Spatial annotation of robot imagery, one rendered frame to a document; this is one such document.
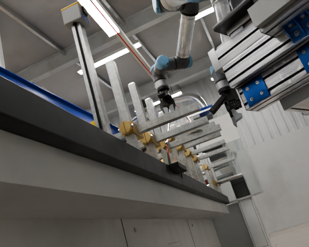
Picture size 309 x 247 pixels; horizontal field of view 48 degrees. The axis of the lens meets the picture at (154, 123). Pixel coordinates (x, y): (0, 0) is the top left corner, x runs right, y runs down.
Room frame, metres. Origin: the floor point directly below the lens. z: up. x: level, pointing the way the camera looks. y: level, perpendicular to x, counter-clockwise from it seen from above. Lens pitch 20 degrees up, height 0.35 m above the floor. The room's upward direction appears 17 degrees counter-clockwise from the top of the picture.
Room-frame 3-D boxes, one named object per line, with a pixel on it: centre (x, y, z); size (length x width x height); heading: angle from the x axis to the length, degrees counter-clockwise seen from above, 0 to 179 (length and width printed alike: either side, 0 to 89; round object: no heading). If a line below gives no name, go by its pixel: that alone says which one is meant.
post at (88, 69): (1.02, 0.16, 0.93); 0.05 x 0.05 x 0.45; 77
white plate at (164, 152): (1.73, -0.02, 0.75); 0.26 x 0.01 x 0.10; 167
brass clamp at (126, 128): (1.29, 0.10, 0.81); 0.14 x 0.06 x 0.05; 167
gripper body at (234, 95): (1.71, -0.42, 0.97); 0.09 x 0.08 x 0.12; 77
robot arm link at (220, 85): (1.71, -0.41, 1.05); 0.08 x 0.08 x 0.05
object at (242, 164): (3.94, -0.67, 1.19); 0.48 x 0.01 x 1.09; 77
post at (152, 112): (1.76, -0.01, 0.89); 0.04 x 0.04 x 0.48; 77
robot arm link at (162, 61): (1.76, -0.15, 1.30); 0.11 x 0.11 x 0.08; 16
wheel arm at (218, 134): (2.28, -0.16, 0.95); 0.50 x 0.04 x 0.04; 77
